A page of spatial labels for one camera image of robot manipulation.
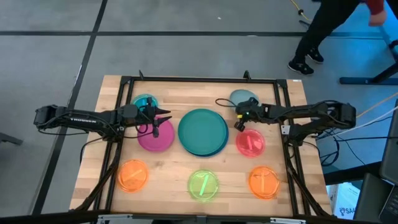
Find large blue plastic plate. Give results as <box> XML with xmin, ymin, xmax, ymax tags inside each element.
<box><xmin>183</xmin><ymin>114</ymin><xmax>230</xmax><ymax>158</ymax></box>

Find dark monitor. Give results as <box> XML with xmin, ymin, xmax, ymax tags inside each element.
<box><xmin>378</xmin><ymin>99</ymin><xmax>398</xmax><ymax>224</ymax></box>

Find black aluminium table frame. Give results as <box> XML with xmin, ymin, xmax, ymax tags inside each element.
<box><xmin>71</xmin><ymin>70</ymin><xmax>332</xmax><ymax>218</ymax></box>

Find yellow floor cable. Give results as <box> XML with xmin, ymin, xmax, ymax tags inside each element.
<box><xmin>290</xmin><ymin>0</ymin><xmax>312</xmax><ymax>22</ymax></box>

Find small green plastic plate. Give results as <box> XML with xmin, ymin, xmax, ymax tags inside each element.
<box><xmin>187</xmin><ymin>169</ymin><xmax>220</xmax><ymax>203</ymax></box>

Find small orange plastic plate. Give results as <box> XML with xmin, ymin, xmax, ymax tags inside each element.
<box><xmin>248</xmin><ymin>166</ymin><xmax>281</xmax><ymax>200</ymax></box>
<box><xmin>117</xmin><ymin>159</ymin><xmax>150</xmax><ymax>194</ymax></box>

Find white cardboard box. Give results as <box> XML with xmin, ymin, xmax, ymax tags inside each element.
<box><xmin>326</xmin><ymin>182</ymin><xmax>362</xmax><ymax>220</ymax></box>

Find person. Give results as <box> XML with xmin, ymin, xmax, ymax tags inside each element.
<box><xmin>287</xmin><ymin>0</ymin><xmax>388</xmax><ymax>76</ymax></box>

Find orange floor cable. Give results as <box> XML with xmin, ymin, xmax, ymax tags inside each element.
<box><xmin>356</xmin><ymin>91</ymin><xmax>398</xmax><ymax>119</ymax></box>

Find dark grey box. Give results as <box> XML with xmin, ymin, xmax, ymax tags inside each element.
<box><xmin>353</xmin><ymin>172</ymin><xmax>393</xmax><ymax>223</ymax></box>

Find blue desk leg frame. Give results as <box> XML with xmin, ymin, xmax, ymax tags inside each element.
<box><xmin>338</xmin><ymin>18</ymin><xmax>398</xmax><ymax>86</ymax></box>

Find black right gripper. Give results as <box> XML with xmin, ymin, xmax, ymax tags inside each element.
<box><xmin>233</xmin><ymin>96</ymin><xmax>266</xmax><ymax>133</ymax></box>

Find black furniture foot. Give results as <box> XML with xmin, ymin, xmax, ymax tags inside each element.
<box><xmin>0</xmin><ymin>132</ymin><xmax>24</xmax><ymax>147</ymax></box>

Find white floor cable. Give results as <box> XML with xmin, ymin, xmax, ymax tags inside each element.
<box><xmin>335</xmin><ymin>105</ymin><xmax>398</xmax><ymax>136</ymax></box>

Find small grey-blue plastic plate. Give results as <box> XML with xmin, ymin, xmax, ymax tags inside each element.
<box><xmin>229</xmin><ymin>89</ymin><xmax>260</xmax><ymax>108</ymax></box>

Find small red plastic plate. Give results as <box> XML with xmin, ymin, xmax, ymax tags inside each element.
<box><xmin>235</xmin><ymin>128</ymin><xmax>267</xmax><ymax>159</ymax></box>

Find black floor cables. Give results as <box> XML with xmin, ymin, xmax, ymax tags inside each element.
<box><xmin>318</xmin><ymin>116</ymin><xmax>398</xmax><ymax>167</ymax></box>

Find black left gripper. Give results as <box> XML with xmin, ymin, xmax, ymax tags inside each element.
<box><xmin>138</xmin><ymin>96</ymin><xmax>173</xmax><ymax>139</ymax></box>

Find small cyan plastic plate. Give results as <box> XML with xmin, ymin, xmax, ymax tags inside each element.
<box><xmin>131</xmin><ymin>93</ymin><xmax>159</xmax><ymax>113</ymax></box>

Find black overhead mount beam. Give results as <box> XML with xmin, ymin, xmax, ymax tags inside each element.
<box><xmin>0</xmin><ymin>210</ymin><xmax>398</xmax><ymax>224</ymax></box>

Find medium magenta plastic plate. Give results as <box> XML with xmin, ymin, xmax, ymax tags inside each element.
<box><xmin>137</xmin><ymin>117</ymin><xmax>175</xmax><ymax>153</ymax></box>

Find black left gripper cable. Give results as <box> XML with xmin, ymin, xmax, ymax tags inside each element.
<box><xmin>123</xmin><ymin>116</ymin><xmax>156</xmax><ymax>139</ymax></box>

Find large teal plastic plate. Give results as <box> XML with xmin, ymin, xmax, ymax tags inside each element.
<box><xmin>177</xmin><ymin>108</ymin><xmax>229</xmax><ymax>156</ymax></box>

